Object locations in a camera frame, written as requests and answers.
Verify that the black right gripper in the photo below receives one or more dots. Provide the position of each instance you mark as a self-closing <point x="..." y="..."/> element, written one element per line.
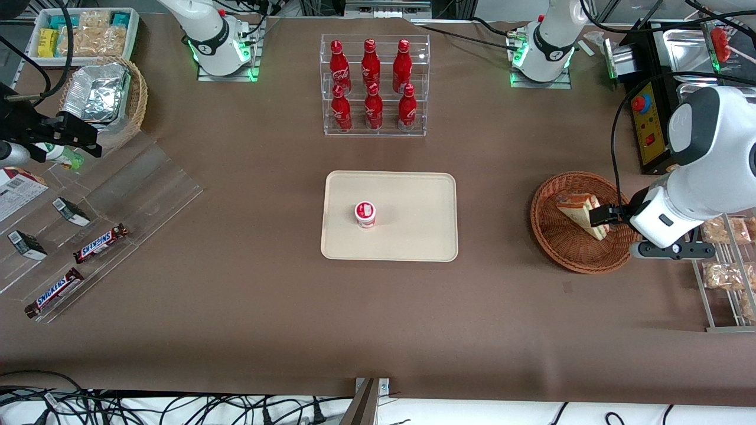
<point x="36" y="131"/>

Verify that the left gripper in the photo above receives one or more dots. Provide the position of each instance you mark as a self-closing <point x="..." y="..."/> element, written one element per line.
<point x="621" y="213"/>

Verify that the triangular white bread sandwich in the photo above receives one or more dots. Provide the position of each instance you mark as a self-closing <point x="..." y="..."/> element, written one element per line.
<point x="576" y="209"/>

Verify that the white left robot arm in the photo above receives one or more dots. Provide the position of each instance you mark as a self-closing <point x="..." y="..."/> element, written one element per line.
<point x="717" y="171"/>

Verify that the crumpled foil tray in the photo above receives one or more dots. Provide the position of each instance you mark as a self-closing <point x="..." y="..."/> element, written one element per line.
<point x="97" y="91"/>

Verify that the shallow brown wicker basket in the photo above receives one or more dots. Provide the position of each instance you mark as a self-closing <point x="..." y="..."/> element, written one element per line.
<point x="561" y="248"/>

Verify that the tall tan wicker basket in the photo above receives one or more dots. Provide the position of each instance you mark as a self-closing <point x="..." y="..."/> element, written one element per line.
<point x="137" y="97"/>

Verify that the steel warmer tray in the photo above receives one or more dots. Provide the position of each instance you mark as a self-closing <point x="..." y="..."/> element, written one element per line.
<point x="688" y="50"/>
<point x="709" y="85"/>

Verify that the beige plastic tray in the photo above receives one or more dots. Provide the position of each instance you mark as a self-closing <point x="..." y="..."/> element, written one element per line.
<point x="407" y="236"/>

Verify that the green white small bottle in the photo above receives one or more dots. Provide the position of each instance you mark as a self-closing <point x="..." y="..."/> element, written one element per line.
<point x="62" y="156"/>

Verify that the small black white box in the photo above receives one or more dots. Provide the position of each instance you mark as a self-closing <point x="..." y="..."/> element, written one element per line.
<point x="71" y="211"/>
<point x="26" y="245"/>

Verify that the clear acrylic stepped display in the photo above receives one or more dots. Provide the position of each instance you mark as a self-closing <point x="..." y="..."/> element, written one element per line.
<point x="147" y="189"/>

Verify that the red white printed carton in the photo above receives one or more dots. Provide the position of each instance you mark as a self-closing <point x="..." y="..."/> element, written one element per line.
<point x="18" y="192"/>

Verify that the black food warmer appliance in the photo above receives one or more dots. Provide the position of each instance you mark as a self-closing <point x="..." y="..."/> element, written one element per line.
<point x="649" y="136"/>

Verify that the clear cracker bag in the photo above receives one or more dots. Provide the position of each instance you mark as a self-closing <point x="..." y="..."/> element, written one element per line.
<point x="112" y="40"/>
<point x="77" y="42"/>
<point x="94" y="19"/>

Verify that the yellow snack pack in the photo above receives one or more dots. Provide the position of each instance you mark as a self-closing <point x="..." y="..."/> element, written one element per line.
<point x="48" y="42"/>

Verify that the brown snickers bar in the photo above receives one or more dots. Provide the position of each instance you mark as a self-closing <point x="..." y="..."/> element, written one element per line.
<point x="100" y="244"/>
<point x="54" y="292"/>

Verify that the white plastic snack bin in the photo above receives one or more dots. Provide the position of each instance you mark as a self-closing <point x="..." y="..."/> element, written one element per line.
<point x="31" y="35"/>

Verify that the clear bag of fried snacks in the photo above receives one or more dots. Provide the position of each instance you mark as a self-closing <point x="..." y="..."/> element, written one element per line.
<point x="725" y="231"/>
<point x="722" y="275"/>
<point x="752" y="227"/>
<point x="749" y="307"/>

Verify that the teal snack pack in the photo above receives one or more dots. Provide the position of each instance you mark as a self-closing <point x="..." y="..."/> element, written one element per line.
<point x="120" y="19"/>
<point x="62" y="22"/>

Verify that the red food on skewer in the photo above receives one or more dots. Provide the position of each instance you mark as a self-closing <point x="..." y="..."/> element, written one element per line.
<point x="719" y="44"/>

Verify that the red cola bottle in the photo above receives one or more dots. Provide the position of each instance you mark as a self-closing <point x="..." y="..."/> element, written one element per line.
<point x="373" y="111"/>
<point x="341" y="112"/>
<point x="402" y="66"/>
<point x="339" y="66"/>
<point x="370" y="64"/>
<point x="407" y="112"/>

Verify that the clear acrylic bottle rack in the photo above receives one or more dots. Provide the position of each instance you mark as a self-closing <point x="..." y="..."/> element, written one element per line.
<point x="384" y="127"/>

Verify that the red white yogurt cup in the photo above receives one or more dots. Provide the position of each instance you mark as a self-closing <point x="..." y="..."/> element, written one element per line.
<point x="365" y="213"/>

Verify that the brown table cover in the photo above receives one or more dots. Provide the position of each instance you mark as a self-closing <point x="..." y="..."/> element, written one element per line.
<point x="236" y="330"/>

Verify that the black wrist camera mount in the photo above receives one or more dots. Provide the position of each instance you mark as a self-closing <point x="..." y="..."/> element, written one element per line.
<point x="673" y="251"/>

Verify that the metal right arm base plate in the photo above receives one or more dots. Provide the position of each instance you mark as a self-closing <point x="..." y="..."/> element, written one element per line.
<point x="254" y="53"/>

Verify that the aluminium profile post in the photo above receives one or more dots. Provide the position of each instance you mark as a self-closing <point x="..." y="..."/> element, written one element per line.
<point x="363" y="407"/>

